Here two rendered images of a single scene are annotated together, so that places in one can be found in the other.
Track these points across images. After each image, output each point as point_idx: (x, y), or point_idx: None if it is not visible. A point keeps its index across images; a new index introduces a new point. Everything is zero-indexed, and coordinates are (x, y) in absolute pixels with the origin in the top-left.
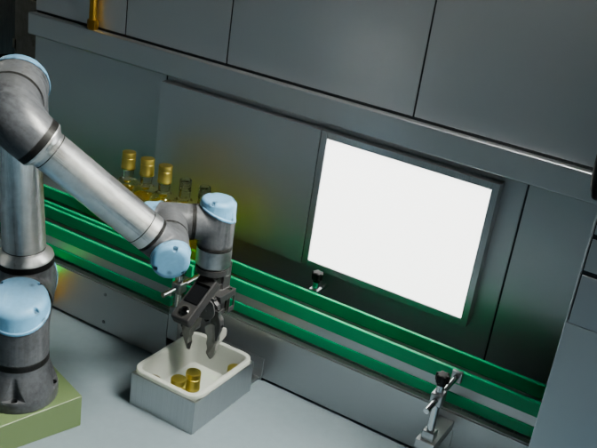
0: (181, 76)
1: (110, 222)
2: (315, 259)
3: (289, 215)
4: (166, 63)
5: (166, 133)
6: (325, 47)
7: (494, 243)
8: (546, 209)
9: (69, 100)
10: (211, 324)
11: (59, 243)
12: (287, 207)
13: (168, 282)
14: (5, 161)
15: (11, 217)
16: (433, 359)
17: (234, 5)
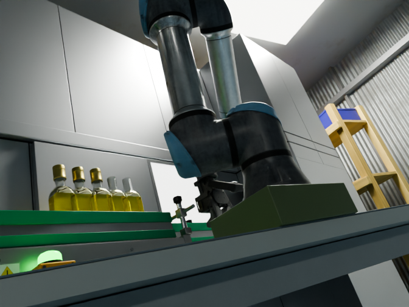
0: (49, 138)
1: (238, 90)
2: None
3: (148, 207)
4: (34, 131)
5: (46, 176)
6: (128, 126)
7: None
8: (221, 178)
9: None
10: (228, 206)
11: (56, 228)
12: (145, 203)
13: (168, 217)
14: (187, 39)
15: (198, 78)
16: None
17: (73, 105)
